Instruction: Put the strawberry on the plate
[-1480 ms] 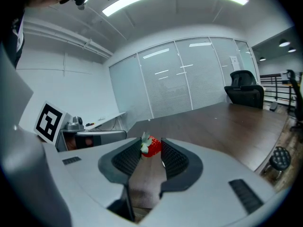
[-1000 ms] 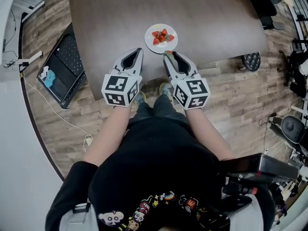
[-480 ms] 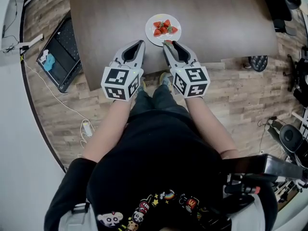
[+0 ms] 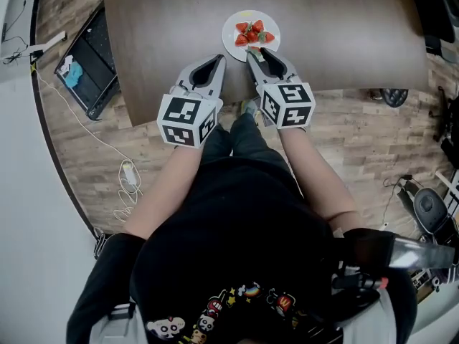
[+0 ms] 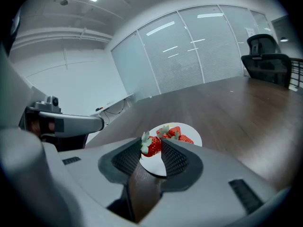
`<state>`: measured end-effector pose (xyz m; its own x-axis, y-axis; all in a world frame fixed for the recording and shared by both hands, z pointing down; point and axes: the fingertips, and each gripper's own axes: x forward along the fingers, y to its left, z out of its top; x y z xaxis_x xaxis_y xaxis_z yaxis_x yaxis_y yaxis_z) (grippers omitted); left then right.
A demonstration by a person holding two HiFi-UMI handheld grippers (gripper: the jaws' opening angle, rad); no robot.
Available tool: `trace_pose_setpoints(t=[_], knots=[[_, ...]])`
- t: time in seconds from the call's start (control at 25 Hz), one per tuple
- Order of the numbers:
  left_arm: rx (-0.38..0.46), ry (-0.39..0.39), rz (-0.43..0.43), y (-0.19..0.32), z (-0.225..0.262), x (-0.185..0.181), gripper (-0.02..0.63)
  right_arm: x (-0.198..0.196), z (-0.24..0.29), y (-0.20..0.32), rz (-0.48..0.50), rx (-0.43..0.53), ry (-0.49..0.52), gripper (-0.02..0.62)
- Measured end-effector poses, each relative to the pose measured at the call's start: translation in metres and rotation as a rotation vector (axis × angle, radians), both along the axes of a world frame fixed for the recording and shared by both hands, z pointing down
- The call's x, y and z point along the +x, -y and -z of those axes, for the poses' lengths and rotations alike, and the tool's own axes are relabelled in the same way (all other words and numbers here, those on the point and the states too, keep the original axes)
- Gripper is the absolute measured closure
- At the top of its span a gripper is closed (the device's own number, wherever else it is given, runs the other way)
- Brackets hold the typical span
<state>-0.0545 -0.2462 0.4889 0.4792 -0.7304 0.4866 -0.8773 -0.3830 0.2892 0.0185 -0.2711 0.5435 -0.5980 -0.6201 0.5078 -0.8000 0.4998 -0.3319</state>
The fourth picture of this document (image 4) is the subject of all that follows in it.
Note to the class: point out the black printed shirt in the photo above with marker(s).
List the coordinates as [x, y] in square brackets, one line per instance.
[229, 235]

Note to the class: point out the grey yellow right shoe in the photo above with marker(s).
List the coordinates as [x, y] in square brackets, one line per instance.
[250, 108]

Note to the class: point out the person's right forearm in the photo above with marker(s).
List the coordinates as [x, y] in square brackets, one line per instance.
[315, 181]

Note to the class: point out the blue cloth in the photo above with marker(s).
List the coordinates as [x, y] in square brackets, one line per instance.
[74, 74]

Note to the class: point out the white desk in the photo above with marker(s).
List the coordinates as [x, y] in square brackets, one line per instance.
[14, 20]

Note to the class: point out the white cloth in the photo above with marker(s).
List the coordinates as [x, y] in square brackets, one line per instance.
[66, 64]

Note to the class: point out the white round plate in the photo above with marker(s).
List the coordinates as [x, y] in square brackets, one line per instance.
[229, 34]

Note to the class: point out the black grey floor machine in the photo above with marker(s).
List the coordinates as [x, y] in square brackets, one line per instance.
[430, 208]

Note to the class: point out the black chest-mounted screen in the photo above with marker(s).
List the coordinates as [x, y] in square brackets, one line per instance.
[401, 251]

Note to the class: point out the black round stool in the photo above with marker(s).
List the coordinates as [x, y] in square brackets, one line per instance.
[394, 96]

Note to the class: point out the person's left forearm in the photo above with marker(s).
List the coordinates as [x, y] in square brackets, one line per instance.
[165, 192]

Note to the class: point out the open black case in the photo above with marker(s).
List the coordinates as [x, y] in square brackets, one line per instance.
[93, 74]

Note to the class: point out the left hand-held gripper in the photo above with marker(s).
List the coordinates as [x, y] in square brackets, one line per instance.
[179, 120]

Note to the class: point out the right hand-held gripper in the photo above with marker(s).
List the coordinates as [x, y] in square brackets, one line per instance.
[290, 102]

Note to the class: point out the red strawberry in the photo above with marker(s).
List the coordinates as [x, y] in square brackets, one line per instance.
[242, 27]
[241, 40]
[252, 36]
[255, 49]
[257, 26]
[268, 37]

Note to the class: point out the white power adapter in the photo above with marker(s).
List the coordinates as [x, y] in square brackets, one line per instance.
[130, 172]

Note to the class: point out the dark trousers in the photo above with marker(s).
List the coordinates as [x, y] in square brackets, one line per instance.
[247, 138]

